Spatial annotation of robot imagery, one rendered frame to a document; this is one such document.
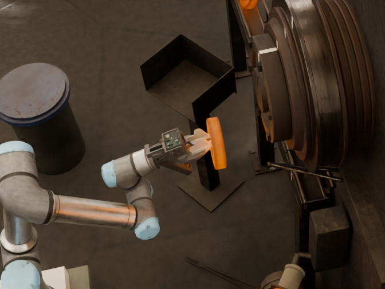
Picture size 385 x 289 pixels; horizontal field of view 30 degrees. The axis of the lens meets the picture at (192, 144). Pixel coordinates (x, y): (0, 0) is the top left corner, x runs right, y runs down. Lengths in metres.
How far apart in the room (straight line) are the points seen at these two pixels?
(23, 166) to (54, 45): 1.78
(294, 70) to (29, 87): 1.51
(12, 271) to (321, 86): 1.16
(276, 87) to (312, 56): 0.13
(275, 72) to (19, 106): 1.43
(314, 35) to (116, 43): 2.08
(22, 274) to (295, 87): 1.07
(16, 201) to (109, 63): 1.70
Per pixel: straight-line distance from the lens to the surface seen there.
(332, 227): 2.00
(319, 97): 1.67
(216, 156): 2.07
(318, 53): 1.67
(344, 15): 1.77
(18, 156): 2.04
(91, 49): 3.67
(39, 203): 1.98
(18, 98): 2.96
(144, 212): 2.14
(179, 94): 2.57
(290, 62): 1.72
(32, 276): 2.30
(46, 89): 2.95
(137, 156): 2.13
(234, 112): 3.26
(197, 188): 3.03
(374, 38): 1.65
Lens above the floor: 2.54
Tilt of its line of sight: 53 degrees down
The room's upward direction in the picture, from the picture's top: 11 degrees counter-clockwise
